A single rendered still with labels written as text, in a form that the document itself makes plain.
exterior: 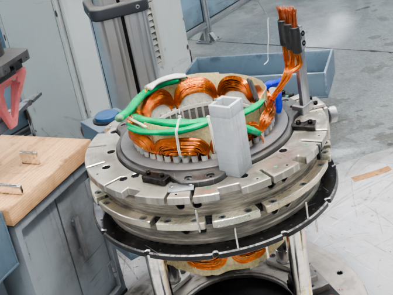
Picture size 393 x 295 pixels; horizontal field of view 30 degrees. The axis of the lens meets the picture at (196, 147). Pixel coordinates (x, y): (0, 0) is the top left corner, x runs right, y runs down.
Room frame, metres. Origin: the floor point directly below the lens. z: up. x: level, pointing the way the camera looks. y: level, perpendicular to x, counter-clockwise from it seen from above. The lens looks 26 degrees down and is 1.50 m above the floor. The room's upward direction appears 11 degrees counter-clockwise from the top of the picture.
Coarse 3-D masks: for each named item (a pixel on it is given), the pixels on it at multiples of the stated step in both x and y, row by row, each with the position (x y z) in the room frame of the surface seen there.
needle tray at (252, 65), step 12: (204, 60) 1.26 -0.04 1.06; (216, 60) 1.25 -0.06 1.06; (228, 60) 1.24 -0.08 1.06; (240, 60) 1.23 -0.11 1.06; (252, 60) 1.22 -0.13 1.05; (264, 60) 1.22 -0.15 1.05; (276, 60) 1.21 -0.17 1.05; (312, 60) 1.19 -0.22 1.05; (324, 60) 1.18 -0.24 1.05; (192, 72) 1.23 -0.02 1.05; (204, 72) 1.26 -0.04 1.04; (216, 72) 1.25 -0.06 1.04; (228, 72) 1.24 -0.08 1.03; (240, 72) 1.23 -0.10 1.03; (252, 72) 1.23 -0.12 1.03; (264, 72) 1.22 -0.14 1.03; (276, 72) 1.21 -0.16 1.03; (312, 72) 1.19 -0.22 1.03; (324, 72) 1.08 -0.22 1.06; (288, 84) 1.10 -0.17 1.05; (312, 84) 1.08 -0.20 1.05; (324, 84) 1.08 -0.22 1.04; (312, 96) 1.09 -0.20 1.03; (324, 96) 1.08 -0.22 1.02
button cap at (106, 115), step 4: (100, 112) 1.14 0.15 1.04; (104, 112) 1.13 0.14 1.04; (108, 112) 1.13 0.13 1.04; (112, 112) 1.13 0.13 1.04; (116, 112) 1.13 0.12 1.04; (96, 116) 1.13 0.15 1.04; (100, 116) 1.12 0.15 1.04; (104, 116) 1.12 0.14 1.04; (108, 116) 1.12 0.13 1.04; (112, 116) 1.12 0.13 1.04; (96, 120) 1.12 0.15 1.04; (100, 120) 1.11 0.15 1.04; (104, 120) 1.11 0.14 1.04; (108, 120) 1.11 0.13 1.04; (112, 120) 1.11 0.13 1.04
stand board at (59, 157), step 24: (0, 144) 1.04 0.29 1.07; (24, 144) 1.02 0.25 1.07; (48, 144) 1.00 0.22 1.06; (72, 144) 0.99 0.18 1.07; (0, 168) 0.95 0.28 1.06; (24, 168) 0.94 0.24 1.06; (48, 168) 0.92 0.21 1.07; (72, 168) 0.94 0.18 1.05; (24, 192) 0.86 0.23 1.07; (48, 192) 0.89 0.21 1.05; (24, 216) 0.84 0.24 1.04
